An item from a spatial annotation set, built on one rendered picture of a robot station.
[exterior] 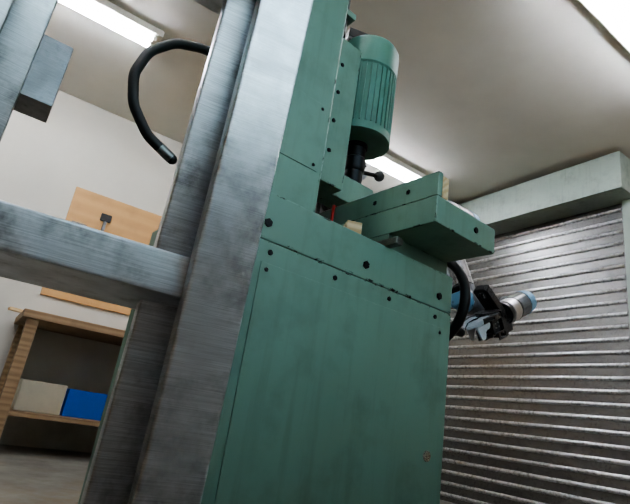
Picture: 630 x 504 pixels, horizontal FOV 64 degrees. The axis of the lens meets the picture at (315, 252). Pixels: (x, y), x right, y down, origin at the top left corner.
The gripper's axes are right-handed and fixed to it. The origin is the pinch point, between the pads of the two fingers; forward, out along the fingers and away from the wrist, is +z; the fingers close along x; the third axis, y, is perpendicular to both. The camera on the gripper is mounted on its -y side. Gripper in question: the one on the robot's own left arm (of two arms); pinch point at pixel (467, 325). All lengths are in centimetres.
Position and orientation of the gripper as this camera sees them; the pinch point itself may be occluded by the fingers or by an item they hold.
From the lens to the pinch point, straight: 146.5
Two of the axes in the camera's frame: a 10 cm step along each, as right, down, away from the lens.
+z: -7.3, 1.9, -6.5
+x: -6.3, 1.7, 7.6
